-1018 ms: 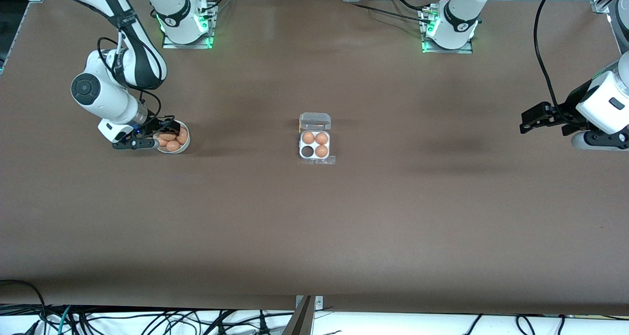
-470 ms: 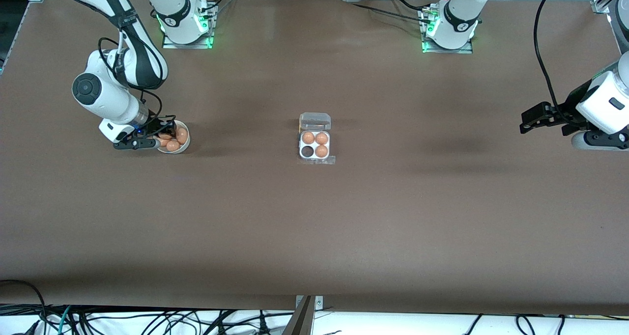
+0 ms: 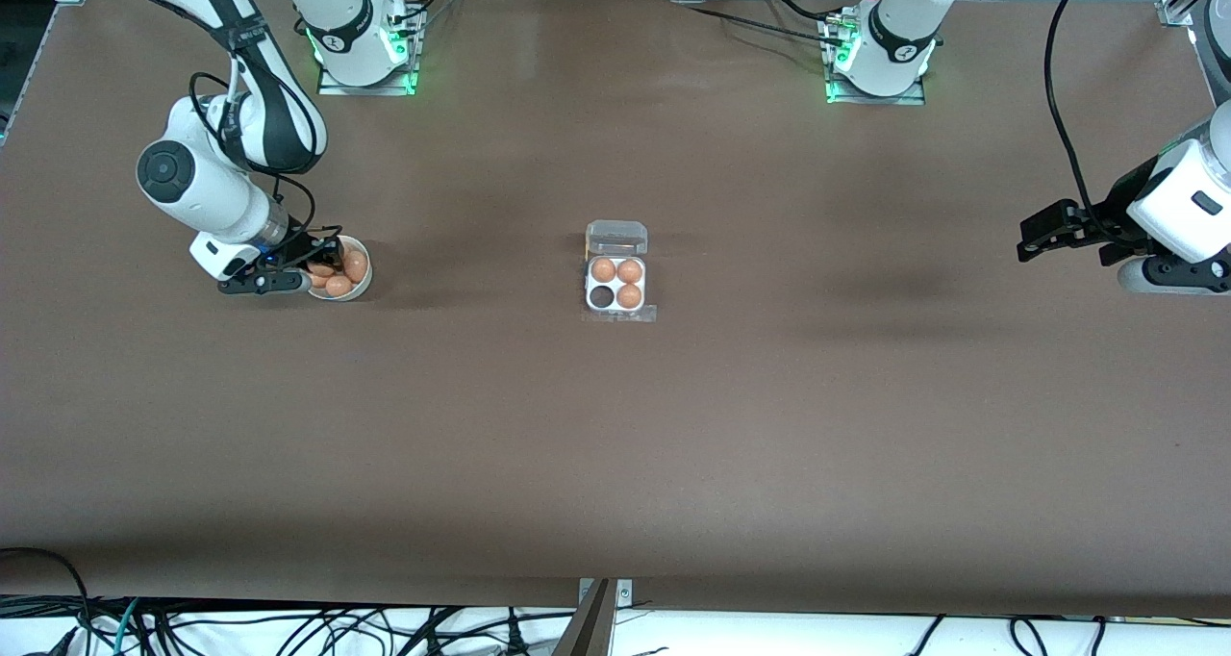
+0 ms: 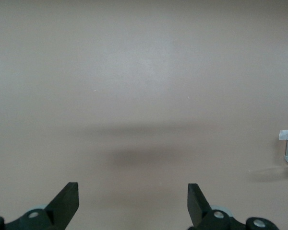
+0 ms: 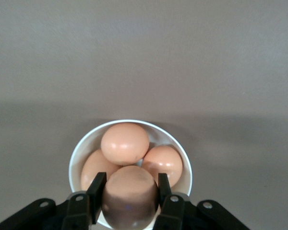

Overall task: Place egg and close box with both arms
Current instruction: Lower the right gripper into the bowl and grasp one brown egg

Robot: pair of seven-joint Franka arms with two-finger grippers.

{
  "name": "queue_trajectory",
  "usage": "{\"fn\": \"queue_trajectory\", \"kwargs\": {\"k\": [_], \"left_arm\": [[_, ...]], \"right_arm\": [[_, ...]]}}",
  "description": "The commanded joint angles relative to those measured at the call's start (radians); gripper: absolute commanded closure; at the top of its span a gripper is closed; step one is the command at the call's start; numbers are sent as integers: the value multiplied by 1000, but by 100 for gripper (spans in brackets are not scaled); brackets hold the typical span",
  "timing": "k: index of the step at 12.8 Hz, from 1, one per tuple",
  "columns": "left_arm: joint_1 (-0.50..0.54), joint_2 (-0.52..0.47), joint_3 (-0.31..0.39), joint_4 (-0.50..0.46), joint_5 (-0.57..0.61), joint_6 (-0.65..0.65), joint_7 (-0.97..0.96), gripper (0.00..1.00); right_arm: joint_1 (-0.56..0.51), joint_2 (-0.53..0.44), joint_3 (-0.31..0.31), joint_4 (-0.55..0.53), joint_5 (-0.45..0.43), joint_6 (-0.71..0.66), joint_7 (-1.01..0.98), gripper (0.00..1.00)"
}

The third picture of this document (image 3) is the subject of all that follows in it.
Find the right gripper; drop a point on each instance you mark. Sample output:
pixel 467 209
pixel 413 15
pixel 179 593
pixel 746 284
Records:
pixel 302 247

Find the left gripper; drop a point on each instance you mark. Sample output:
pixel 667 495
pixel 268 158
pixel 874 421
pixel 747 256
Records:
pixel 1118 206

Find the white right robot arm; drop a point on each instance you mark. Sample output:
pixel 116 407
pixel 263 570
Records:
pixel 202 189

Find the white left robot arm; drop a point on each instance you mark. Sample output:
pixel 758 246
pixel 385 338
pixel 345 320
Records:
pixel 899 31

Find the clear plastic egg carton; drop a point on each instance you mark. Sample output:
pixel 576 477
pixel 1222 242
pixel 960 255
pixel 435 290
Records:
pixel 615 238

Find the white round bowl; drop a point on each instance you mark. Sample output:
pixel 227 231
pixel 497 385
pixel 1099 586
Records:
pixel 360 288

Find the brown table cover sheet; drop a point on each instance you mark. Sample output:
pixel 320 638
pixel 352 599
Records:
pixel 615 444

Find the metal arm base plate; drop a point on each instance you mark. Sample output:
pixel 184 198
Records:
pixel 914 96
pixel 332 87

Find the small metal bracket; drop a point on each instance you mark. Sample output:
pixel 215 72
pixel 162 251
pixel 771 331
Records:
pixel 625 593

